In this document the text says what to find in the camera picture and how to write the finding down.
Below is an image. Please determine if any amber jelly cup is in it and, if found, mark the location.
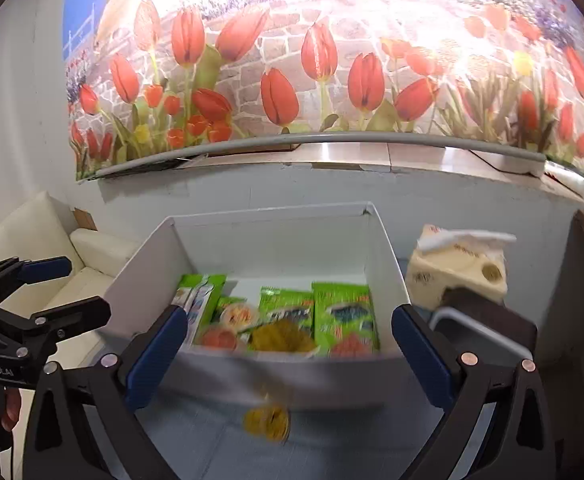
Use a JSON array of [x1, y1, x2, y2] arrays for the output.
[[242, 404, 291, 442]]

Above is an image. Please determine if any cream tissue box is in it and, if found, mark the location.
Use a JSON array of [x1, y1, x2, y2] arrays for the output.
[[405, 224, 517, 311]]

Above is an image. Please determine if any small green seaweed bag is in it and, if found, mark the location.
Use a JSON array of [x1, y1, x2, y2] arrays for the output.
[[258, 287, 315, 336]]

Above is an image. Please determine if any cream leather sofa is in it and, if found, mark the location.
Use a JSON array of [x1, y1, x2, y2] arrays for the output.
[[0, 190, 142, 366]]

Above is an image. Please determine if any large green seaweed snack bag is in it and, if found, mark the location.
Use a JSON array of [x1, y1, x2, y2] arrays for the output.
[[311, 282, 379, 356]]

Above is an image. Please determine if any blue-grey table cloth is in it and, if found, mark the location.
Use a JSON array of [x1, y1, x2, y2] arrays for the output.
[[137, 377, 442, 479]]

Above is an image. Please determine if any yellow-brown snack packet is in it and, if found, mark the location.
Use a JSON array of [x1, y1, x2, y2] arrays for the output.
[[249, 318, 317, 353]]

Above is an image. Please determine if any person's left hand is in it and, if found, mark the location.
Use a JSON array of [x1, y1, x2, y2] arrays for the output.
[[1, 388, 22, 431]]

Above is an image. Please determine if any orange-lid jelly cup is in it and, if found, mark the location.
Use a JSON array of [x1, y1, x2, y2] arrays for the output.
[[329, 333, 375, 358]]

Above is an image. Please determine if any tulip wall poster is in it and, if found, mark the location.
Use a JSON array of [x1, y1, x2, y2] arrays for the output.
[[63, 0, 584, 179]]

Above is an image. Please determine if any long green seaweed pack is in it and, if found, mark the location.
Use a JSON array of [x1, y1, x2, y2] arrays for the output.
[[171, 274, 227, 347]]

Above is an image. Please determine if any pink-lid jelly cup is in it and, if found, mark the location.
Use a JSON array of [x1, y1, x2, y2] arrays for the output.
[[199, 325, 237, 351]]

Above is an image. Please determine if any yellow jelly cup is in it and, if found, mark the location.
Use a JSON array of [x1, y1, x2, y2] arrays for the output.
[[219, 302, 260, 333]]

